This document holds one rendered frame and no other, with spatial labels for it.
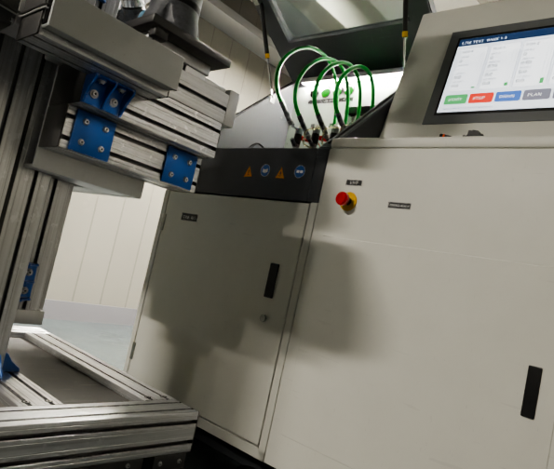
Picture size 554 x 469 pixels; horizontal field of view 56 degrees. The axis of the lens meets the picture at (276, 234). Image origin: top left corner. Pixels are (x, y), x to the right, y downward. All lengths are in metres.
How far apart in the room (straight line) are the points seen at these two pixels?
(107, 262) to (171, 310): 1.95
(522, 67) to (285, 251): 0.84
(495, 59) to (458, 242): 0.67
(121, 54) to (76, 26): 0.09
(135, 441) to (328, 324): 0.54
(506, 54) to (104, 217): 2.72
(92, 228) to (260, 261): 2.22
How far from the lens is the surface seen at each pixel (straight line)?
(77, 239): 3.59
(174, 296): 1.79
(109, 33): 1.01
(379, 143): 1.40
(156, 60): 1.06
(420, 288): 1.25
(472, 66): 1.73
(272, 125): 2.28
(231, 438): 1.58
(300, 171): 1.52
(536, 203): 1.21
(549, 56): 1.67
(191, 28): 1.27
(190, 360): 1.71
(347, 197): 1.36
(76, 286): 3.64
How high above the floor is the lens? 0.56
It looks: 5 degrees up
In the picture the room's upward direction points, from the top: 12 degrees clockwise
